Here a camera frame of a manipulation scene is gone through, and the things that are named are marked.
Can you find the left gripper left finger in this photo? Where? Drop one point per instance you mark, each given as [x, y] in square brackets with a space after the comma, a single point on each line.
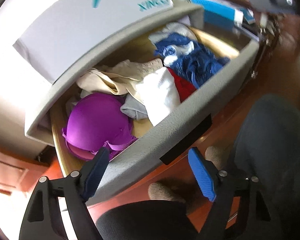
[43, 220]

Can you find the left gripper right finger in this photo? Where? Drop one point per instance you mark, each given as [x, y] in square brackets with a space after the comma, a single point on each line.
[240, 209]

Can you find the grey front wooden drawer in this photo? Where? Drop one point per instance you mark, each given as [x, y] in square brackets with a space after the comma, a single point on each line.
[166, 141]

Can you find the white sock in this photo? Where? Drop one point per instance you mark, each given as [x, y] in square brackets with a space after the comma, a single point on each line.
[159, 95]

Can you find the blue lace underwear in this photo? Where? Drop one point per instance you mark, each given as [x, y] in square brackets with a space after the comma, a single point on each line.
[189, 59]

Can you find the red underwear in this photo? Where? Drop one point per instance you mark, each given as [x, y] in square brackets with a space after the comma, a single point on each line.
[184, 87]

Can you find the grey honeycomb pattern underwear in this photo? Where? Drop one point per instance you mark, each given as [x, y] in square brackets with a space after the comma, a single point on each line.
[173, 27]

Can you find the right foot grey sock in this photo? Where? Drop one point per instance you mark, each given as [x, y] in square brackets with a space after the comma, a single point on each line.
[217, 155]

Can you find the foot grey sock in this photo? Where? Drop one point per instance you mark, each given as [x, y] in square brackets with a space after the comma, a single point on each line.
[177, 191]
[217, 155]

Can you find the left foot grey sock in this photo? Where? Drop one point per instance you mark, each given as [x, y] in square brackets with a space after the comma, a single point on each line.
[177, 191]

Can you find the dark trousered leg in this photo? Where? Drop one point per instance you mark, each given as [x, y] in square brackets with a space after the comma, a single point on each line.
[268, 146]

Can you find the purple padded bra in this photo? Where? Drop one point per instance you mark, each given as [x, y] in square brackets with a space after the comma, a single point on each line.
[95, 122]

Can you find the grey nightstand cabinet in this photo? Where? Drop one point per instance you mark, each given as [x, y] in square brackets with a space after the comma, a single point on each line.
[26, 97]

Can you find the grey folded garment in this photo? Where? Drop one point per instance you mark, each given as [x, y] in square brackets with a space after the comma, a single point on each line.
[133, 108]

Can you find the beige bra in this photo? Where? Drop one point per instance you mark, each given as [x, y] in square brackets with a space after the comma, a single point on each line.
[118, 80]

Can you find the blue box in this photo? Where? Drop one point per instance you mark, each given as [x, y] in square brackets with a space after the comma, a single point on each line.
[225, 14]

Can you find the white XINCCI shoe box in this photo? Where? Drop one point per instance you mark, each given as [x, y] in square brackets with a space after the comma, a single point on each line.
[53, 41]

